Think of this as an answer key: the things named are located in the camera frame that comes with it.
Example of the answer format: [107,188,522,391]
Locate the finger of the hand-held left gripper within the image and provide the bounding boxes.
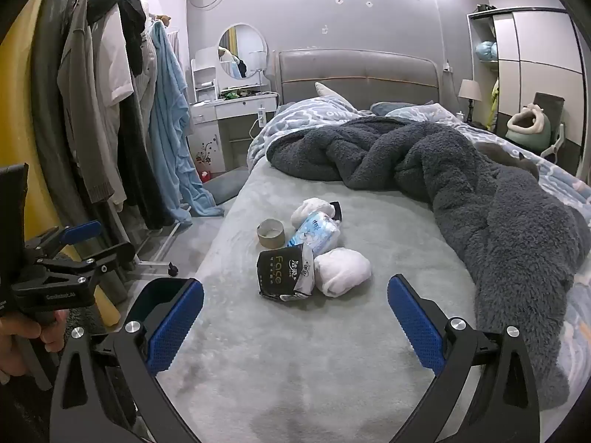
[28,241,137,280]
[25,220,103,259]

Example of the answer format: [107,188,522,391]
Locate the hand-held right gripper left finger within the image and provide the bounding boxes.
[50,278,205,443]

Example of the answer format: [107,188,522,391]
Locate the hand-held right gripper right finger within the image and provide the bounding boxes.
[387,274,541,443]

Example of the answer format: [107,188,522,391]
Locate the dark teal trash bin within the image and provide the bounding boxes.
[131,278,190,333]

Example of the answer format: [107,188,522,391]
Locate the large white tissue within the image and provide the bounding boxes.
[314,248,372,298]

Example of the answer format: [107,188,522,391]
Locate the black tissue packet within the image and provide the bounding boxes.
[256,243,316,304]

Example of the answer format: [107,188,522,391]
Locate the cardboard tape roll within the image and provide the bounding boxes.
[257,218,286,248]

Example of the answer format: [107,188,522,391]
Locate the blue white tissue pack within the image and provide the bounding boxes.
[287,210,341,255]

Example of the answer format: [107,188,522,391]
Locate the small white tissue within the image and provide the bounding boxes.
[290,197,336,230]

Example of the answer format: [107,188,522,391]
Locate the person's left hand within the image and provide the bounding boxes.
[0,310,68,377]

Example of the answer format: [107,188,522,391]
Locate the white clothes rack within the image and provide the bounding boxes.
[65,0,181,280]

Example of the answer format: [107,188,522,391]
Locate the dark pants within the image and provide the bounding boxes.
[115,74,174,231]

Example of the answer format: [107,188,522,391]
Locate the grey bed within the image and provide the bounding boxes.
[157,48,591,443]

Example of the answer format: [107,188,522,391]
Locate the grey knit cardigan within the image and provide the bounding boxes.
[56,0,125,204]

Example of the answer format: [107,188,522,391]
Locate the light blue robe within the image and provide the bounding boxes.
[148,21,225,219]

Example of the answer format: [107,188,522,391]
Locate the grey floor cushion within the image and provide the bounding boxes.
[203,168,250,205]

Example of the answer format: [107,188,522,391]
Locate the dark grey fluffy blanket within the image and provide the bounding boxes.
[266,117,591,411]

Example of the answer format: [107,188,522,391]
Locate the white t-shirt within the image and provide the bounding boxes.
[90,7,134,104]

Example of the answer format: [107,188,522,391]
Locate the white dressing table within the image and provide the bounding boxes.
[189,46,280,174]

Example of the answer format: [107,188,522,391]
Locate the grey cat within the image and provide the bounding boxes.
[475,141,541,181]

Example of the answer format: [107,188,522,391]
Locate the blue pillow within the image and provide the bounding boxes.
[370,100,435,118]

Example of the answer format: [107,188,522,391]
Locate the black hoodie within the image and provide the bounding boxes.
[87,0,148,75]

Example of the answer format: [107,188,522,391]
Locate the green white plush cat bed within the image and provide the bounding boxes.
[505,105,552,153]

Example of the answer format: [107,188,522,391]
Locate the blue patterned duvet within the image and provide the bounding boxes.
[247,95,591,402]

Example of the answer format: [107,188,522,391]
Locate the bedside lamp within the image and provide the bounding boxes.
[458,78,483,123]

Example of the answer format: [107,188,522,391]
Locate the white table lamp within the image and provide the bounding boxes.
[249,50,267,93]

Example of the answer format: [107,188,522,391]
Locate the white pillow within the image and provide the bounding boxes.
[315,82,352,107]

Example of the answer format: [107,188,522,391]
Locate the grey chair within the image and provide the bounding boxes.
[531,92,568,162]

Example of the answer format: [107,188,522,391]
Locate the white wardrobe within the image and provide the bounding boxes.
[466,6,587,178]

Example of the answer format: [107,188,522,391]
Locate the round wall mirror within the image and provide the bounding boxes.
[217,23,269,79]

